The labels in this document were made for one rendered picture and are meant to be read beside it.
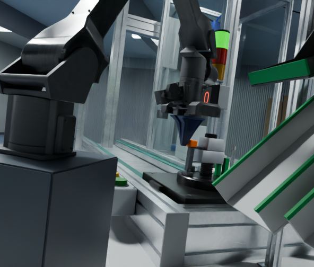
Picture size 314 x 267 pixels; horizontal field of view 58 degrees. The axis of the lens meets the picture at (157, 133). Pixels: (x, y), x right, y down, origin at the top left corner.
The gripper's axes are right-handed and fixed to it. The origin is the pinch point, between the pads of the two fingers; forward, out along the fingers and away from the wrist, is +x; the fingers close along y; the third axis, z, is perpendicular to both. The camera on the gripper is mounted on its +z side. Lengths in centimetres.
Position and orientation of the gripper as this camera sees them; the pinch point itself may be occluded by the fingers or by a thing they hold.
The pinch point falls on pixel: (184, 131)
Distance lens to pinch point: 66.7
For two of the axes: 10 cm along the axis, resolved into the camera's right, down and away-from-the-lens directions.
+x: -1.2, 9.9, 0.5
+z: -9.2, -0.9, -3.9
